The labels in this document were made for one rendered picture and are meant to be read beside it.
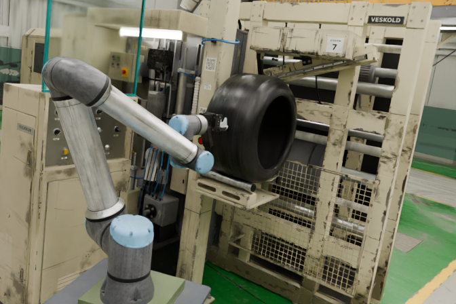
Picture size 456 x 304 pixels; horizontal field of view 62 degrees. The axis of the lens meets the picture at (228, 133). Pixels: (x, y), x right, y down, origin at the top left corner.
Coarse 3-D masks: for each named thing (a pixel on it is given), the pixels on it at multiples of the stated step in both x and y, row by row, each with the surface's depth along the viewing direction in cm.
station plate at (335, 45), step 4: (328, 40) 204; (332, 40) 203; (336, 40) 202; (340, 40) 201; (328, 44) 205; (332, 44) 203; (336, 44) 202; (340, 44) 201; (328, 48) 205; (332, 48) 203; (336, 48) 202; (340, 48) 201; (336, 52) 202; (340, 52) 201
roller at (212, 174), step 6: (204, 174) 214; (210, 174) 212; (216, 174) 210; (222, 174) 209; (222, 180) 208; (228, 180) 205; (234, 180) 203; (240, 180) 202; (234, 186) 205; (240, 186) 201; (246, 186) 199; (252, 186) 198
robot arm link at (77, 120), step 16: (48, 64) 123; (48, 80) 121; (64, 96) 124; (64, 112) 126; (80, 112) 127; (64, 128) 129; (80, 128) 128; (96, 128) 134; (80, 144) 130; (96, 144) 133; (80, 160) 132; (96, 160) 134; (80, 176) 135; (96, 176) 135; (96, 192) 136; (112, 192) 140; (96, 208) 138; (112, 208) 140; (96, 224) 139; (96, 240) 140
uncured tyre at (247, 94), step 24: (216, 96) 196; (240, 96) 189; (264, 96) 188; (288, 96) 208; (240, 120) 184; (264, 120) 241; (288, 120) 231; (216, 144) 193; (240, 144) 185; (264, 144) 239; (288, 144) 223; (216, 168) 206; (240, 168) 192; (264, 168) 226
